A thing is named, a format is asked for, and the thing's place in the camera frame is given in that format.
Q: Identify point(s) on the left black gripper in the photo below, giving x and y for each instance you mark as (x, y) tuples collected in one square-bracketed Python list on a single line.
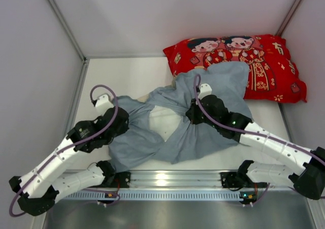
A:
[(120, 122)]

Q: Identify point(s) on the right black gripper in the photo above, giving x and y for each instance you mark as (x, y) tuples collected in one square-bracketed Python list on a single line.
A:
[(194, 115)]

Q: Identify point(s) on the white pillow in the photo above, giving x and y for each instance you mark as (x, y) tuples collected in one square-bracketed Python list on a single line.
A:
[(165, 122)]

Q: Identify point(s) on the green beige patchwork pillowcase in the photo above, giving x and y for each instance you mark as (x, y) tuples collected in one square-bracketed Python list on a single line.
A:
[(139, 144)]

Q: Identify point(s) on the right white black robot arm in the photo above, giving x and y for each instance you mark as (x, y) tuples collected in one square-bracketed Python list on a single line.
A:
[(299, 168)]

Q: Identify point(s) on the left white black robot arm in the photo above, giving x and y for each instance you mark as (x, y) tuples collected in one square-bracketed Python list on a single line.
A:
[(44, 186)]

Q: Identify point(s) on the red cartoon couple pillow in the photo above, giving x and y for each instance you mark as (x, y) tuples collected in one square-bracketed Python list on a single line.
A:
[(272, 74)]

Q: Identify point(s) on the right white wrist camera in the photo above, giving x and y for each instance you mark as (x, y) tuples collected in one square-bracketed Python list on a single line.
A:
[(204, 90)]

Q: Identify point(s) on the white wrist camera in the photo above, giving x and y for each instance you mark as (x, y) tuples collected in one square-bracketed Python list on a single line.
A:
[(102, 104), (204, 90)]

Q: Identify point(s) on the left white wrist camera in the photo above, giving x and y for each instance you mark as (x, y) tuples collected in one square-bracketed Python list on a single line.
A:
[(102, 104)]

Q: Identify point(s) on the left black base bracket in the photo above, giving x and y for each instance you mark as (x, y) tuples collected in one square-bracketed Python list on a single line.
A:
[(121, 180)]

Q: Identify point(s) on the black base bracket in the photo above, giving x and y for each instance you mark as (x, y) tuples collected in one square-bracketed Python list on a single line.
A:
[(121, 180), (235, 181)]

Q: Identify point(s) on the aluminium mounting rail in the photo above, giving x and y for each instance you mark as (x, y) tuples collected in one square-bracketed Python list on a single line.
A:
[(177, 178)]

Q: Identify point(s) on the right black base bracket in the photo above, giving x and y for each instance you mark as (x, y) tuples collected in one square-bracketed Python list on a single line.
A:
[(235, 181)]

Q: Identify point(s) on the slotted grey cable duct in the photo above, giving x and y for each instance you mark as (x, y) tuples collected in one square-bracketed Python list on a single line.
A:
[(158, 195)]

